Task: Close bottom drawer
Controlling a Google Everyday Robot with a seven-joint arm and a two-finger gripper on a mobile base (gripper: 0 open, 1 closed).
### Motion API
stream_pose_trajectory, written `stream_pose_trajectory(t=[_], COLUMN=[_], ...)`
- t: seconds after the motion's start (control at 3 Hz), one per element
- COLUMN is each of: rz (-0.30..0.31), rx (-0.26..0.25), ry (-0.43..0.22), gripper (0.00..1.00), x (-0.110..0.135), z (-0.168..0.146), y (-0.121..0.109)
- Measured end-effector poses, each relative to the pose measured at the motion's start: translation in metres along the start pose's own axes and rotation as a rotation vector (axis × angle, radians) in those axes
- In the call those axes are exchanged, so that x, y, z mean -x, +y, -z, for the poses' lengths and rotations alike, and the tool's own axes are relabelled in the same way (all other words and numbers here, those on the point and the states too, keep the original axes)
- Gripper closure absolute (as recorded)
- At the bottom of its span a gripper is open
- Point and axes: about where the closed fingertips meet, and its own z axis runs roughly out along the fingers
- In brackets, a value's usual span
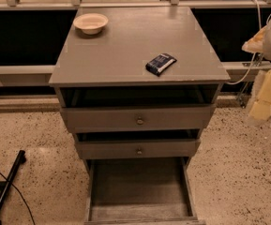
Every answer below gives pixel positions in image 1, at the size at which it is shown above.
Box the grey bottom drawer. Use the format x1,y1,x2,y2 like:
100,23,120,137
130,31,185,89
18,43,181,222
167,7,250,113
84,157,206,225

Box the grey drawer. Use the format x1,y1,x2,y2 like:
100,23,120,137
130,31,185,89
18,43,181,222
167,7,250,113
84,157,206,225
60,105,215,133
75,139,201,159

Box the grey top drawer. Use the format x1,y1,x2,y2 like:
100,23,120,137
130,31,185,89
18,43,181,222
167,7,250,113
60,105,215,133

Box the grey wooden drawer cabinet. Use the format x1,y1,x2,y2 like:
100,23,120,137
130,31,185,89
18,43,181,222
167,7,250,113
49,6,231,173

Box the grey middle drawer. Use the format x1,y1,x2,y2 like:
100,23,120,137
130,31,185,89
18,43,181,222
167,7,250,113
75,139,201,159

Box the dark blue snack packet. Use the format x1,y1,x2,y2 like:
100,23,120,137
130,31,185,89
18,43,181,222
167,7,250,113
145,53,177,76

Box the beige ceramic bowl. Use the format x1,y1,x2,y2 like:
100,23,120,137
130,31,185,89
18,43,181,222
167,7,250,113
73,13,109,35

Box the grey metal railing frame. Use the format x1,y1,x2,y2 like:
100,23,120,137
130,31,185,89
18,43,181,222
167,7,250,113
0,0,271,113

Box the thin black floor cable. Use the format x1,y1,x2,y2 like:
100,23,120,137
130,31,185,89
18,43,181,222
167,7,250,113
0,157,37,225

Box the white hanging cable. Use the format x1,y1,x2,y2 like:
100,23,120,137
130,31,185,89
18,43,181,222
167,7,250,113
225,0,271,86

